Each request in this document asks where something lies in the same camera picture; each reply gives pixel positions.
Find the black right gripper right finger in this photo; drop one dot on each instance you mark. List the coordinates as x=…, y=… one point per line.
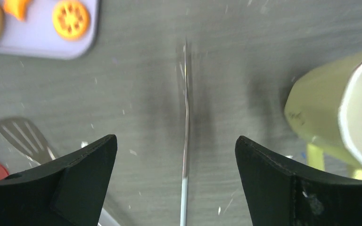
x=283, y=192

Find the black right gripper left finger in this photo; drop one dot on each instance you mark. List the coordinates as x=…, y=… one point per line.
x=68, y=191

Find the round orange lattice cookie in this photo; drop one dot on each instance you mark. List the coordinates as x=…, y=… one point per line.
x=71, y=19

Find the yellow-green mug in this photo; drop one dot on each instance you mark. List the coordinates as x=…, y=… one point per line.
x=324, y=108

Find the lavender serving tray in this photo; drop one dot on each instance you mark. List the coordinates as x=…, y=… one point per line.
x=36, y=37

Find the orange fish-shaped pastry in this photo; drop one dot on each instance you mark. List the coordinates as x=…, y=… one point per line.
x=17, y=8

